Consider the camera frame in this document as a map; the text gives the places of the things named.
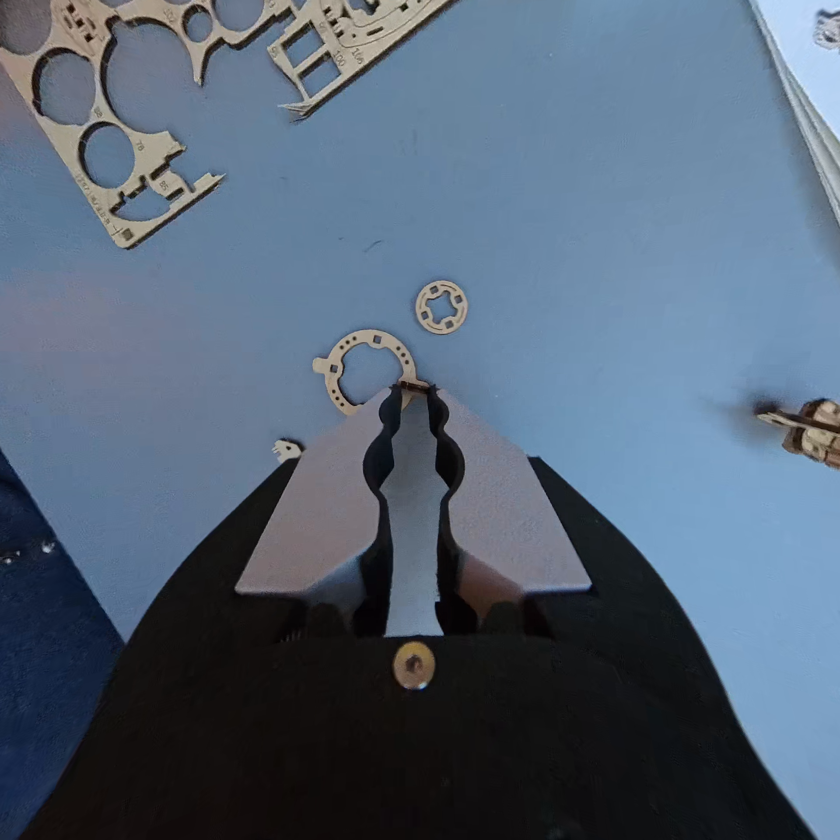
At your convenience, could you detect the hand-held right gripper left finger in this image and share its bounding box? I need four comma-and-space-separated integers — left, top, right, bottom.
235, 387, 404, 603

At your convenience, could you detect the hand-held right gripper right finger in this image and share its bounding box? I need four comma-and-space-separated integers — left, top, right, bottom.
425, 387, 593, 602

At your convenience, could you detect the large wooden ring part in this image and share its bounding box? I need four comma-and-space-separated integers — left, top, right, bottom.
312, 328, 419, 419

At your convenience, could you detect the dark blue cloth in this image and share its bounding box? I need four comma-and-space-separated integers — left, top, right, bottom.
0, 446, 127, 840

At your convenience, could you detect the wooden sheet with square cutouts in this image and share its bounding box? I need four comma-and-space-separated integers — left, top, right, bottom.
268, 0, 455, 124

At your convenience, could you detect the illustrated assembly booklet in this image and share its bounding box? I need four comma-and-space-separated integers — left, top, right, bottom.
747, 0, 840, 232

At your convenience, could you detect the wooden sheet with round cutouts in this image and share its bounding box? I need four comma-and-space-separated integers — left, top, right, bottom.
0, 0, 303, 252

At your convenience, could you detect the small wooden ring part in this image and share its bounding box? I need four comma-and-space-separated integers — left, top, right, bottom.
414, 279, 471, 337

